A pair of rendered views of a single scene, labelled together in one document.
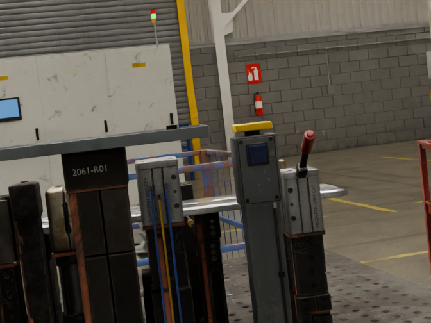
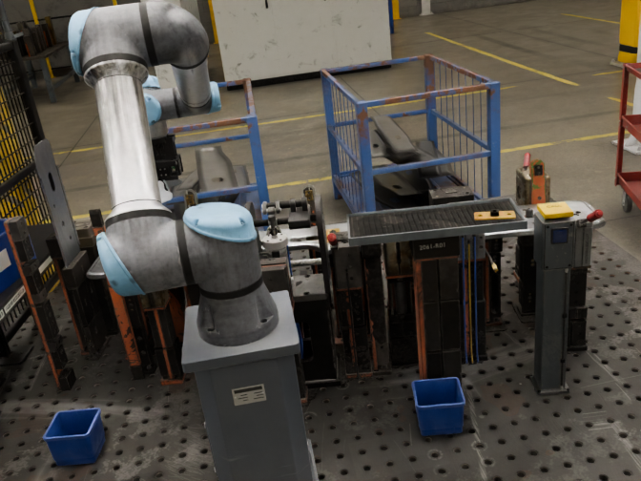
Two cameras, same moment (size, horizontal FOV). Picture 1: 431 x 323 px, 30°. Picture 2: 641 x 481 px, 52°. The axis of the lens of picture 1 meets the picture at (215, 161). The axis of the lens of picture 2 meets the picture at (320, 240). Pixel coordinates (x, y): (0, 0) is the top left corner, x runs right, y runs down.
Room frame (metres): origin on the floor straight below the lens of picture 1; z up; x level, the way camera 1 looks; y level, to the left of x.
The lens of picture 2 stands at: (-0.03, 0.24, 1.72)
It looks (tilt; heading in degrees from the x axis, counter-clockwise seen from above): 24 degrees down; 9
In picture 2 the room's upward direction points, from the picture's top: 7 degrees counter-clockwise
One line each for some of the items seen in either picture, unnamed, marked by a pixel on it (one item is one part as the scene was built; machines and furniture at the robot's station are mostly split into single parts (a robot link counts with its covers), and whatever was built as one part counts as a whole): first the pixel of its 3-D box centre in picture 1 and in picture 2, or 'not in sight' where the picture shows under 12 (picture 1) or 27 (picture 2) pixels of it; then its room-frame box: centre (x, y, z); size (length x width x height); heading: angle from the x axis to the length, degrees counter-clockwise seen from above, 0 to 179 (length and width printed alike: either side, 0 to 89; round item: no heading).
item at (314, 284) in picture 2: not in sight; (296, 293); (1.40, 0.53, 0.94); 0.18 x 0.13 x 0.49; 95
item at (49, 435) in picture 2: not in sight; (76, 437); (1.12, 1.04, 0.74); 0.11 x 0.10 x 0.09; 95
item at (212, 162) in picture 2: not in sight; (201, 177); (3.86, 1.54, 0.47); 1.20 x 0.80 x 0.95; 13
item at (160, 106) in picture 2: not in sight; (152, 106); (1.53, 0.85, 1.41); 0.11 x 0.11 x 0.08; 17
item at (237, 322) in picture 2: not in sight; (234, 301); (1.01, 0.57, 1.15); 0.15 x 0.15 x 0.10
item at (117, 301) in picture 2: not in sight; (117, 299); (1.41, 1.00, 0.95); 0.03 x 0.01 x 0.50; 95
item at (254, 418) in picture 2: not in sight; (255, 409); (1.01, 0.57, 0.90); 0.21 x 0.21 x 0.40; 14
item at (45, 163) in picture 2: not in sight; (57, 202); (1.56, 1.18, 1.17); 0.12 x 0.01 x 0.34; 5
